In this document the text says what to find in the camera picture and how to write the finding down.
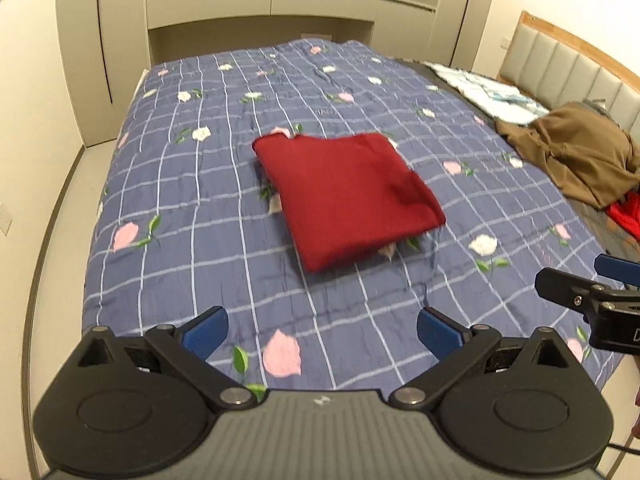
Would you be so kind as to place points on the bright red cloth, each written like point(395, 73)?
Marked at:
point(626, 217)

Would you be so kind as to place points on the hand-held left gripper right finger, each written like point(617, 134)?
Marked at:
point(440, 335)

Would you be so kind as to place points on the brown garment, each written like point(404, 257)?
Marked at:
point(575, 152)

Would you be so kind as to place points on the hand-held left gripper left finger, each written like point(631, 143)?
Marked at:
point(205, 332)

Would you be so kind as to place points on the dark red long-sleeved sweater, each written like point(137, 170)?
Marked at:
point(345, 195)

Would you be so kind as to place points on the blue checked floral blanket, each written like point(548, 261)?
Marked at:
point(200, 260)

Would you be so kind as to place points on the grey padded wooden headboard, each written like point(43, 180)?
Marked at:
point(575, 67)

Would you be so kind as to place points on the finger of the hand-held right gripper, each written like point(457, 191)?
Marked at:
point(617, 267)
point(565, 287)

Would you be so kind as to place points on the white wall switch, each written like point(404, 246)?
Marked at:
point(507, 43)

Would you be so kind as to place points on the grey cloth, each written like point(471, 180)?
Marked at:
point(596, 106)

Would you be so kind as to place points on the white wall socket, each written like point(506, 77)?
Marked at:
point(5, 220)

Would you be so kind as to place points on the light floral pillow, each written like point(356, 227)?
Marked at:
point(492, 92)

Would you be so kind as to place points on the beige built-in wardrobe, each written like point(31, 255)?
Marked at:
point(260, 10)

